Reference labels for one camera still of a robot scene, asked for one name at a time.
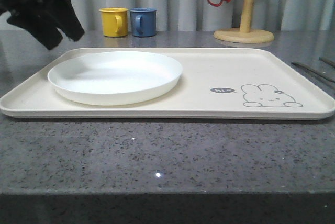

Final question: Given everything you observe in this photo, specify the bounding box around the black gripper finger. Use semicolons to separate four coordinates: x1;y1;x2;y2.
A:
6;10;63;50
47;0;84;41

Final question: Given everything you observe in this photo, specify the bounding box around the white round plate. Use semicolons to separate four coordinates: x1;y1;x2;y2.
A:
48;51;183;106

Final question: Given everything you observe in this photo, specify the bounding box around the silver fork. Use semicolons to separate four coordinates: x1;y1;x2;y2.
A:
291;62;335;83

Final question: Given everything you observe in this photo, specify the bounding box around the yellow enamel mug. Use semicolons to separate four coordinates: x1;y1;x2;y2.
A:
99;7;128;37

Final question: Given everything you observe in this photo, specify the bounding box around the blue enamel mug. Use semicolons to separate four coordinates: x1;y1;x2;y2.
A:
130;8;157;37

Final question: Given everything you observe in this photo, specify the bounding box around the cream rabbit serving tray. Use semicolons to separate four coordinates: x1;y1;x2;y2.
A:
1;48;334;120

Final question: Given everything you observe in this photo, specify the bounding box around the wooden mug tree stand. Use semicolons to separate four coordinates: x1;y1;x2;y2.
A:
214;0;274;43

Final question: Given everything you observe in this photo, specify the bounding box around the grey pleated curtain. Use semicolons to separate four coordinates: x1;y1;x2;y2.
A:
71;0;334;31

